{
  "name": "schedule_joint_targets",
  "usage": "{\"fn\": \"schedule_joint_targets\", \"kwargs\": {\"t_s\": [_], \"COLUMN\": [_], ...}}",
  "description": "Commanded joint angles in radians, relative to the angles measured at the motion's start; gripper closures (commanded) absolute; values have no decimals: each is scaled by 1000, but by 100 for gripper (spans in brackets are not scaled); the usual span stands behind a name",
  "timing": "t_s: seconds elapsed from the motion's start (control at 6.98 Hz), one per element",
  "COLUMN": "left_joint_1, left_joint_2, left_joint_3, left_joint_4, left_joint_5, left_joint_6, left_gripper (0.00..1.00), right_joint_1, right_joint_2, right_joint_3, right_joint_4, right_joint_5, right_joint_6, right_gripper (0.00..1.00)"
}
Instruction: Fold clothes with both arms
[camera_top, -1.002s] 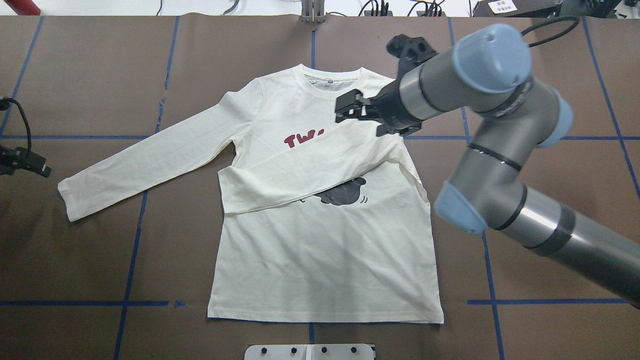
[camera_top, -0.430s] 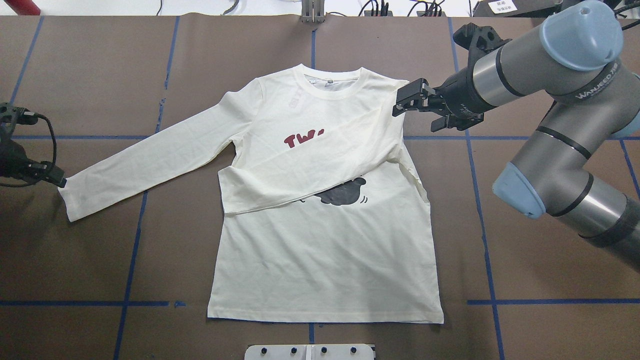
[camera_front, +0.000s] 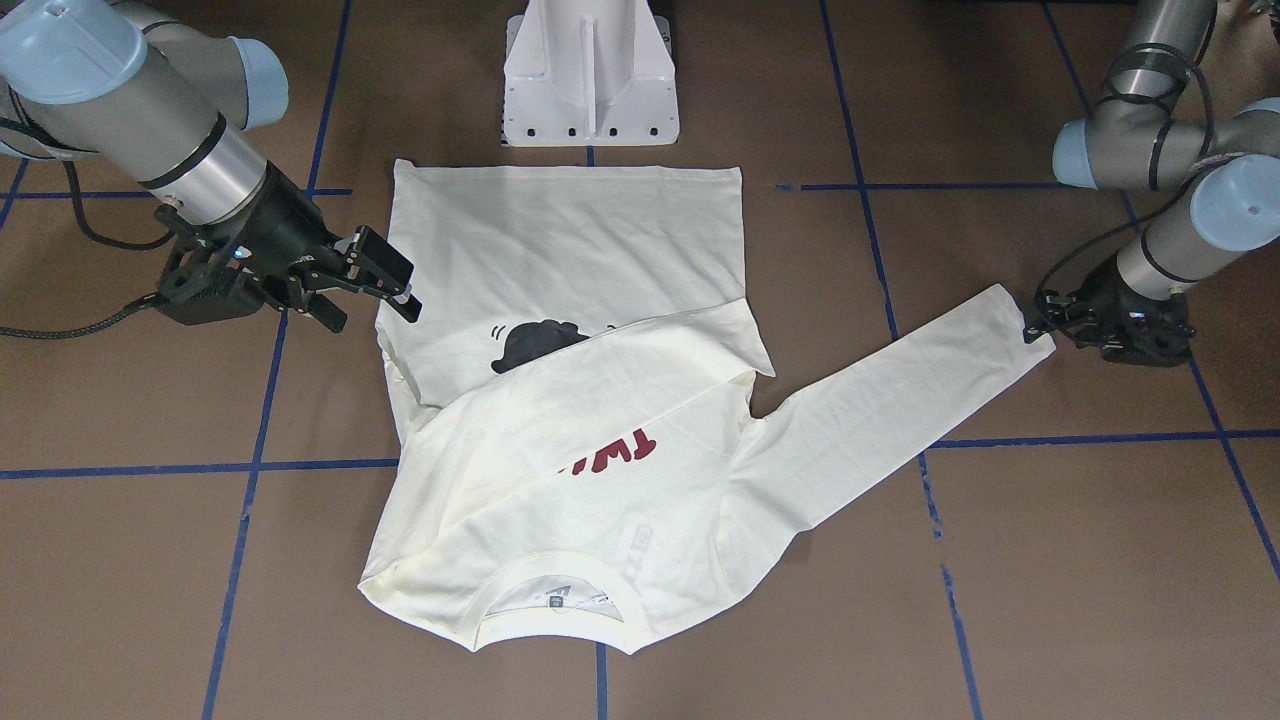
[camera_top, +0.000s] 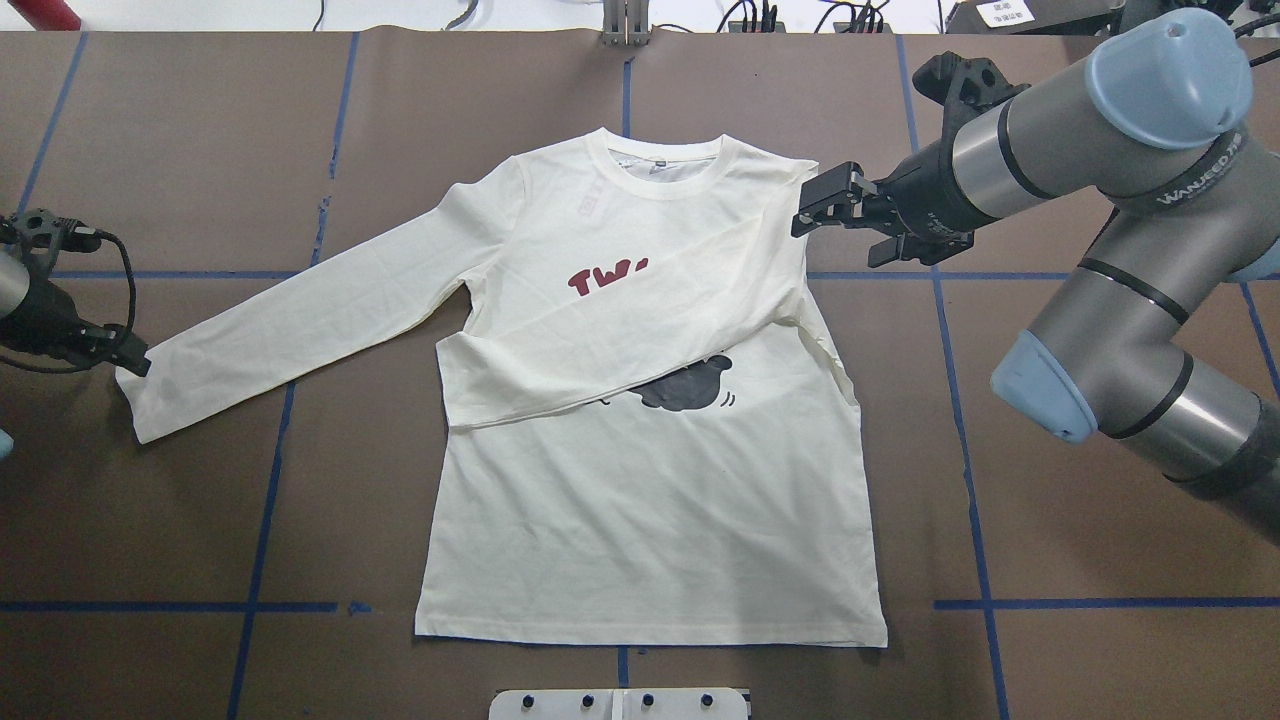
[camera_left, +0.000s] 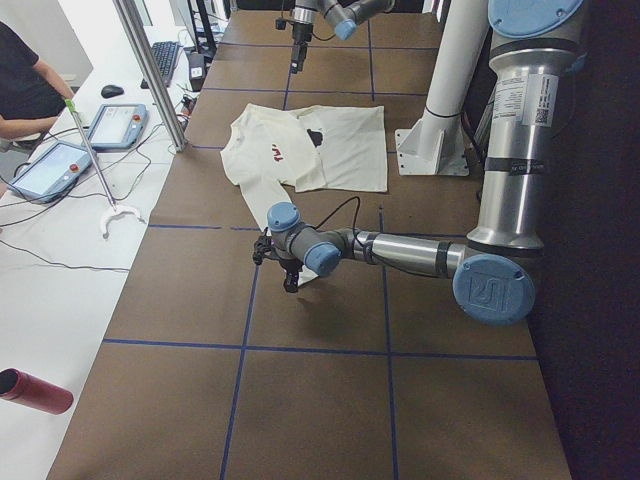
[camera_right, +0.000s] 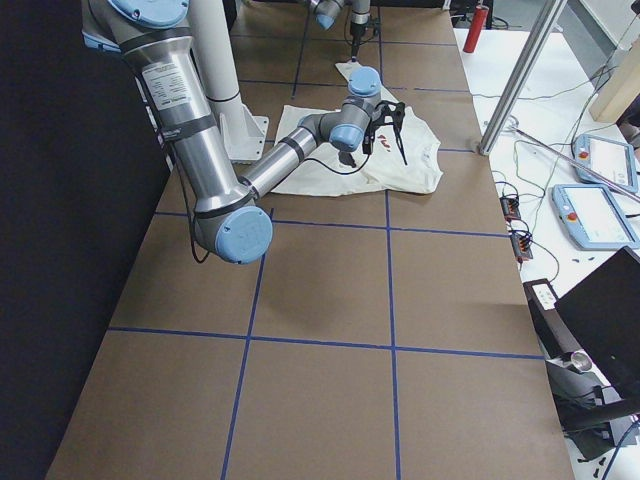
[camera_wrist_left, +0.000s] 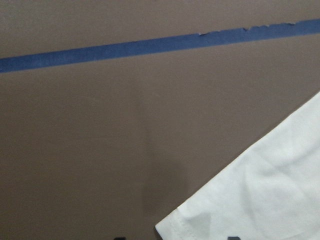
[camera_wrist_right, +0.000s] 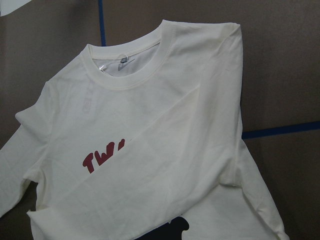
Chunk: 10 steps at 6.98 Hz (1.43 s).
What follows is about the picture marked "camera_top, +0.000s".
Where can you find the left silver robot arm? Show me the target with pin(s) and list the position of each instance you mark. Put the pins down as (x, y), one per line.
(16, 279)

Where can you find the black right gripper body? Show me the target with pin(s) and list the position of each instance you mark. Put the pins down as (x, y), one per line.
(927, 196)

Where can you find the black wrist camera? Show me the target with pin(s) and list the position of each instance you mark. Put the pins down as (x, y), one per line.
(965, 88)
(41, 236)

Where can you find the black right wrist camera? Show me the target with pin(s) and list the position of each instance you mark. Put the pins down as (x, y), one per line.
(965, 88)

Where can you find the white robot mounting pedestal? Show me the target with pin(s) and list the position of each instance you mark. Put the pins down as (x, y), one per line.
(622, 703)

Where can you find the cream long-sleeve t-shirt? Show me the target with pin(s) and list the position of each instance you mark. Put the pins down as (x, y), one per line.
(651, 436)

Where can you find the red cylindrical bottle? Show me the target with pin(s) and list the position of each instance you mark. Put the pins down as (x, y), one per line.
(48, 15)

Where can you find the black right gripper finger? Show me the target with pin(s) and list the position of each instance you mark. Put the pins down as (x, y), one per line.
(832, 198)

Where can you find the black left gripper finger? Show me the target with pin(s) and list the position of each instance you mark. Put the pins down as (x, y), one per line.
(127, 351)

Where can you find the aluminium frame post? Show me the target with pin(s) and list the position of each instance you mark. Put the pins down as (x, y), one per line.
(626, 23)

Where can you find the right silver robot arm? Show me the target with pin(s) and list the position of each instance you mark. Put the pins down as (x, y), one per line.
(1154, 119)

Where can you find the black box with label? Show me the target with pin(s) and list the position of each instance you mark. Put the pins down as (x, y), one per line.
(1043, 18)

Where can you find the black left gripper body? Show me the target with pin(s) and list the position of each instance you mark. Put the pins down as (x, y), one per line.
(38, 309)

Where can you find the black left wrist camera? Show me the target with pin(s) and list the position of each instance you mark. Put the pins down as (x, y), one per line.
(41, 236)

